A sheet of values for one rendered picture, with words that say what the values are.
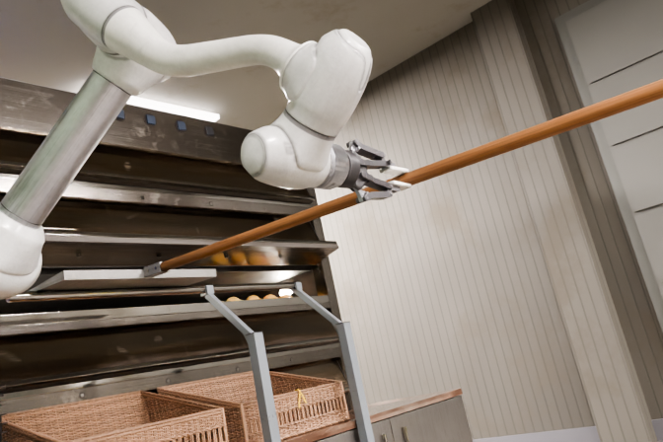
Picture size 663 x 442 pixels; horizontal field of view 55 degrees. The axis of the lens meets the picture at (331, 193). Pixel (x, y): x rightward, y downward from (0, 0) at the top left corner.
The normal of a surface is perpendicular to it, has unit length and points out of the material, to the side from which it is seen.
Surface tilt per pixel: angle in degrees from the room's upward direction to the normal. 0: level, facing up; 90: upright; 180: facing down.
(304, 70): 94
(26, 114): 90
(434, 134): 90
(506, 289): 90
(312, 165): 140
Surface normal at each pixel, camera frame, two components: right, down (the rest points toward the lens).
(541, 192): -0.66, -0.07
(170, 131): 0.73, -0.33
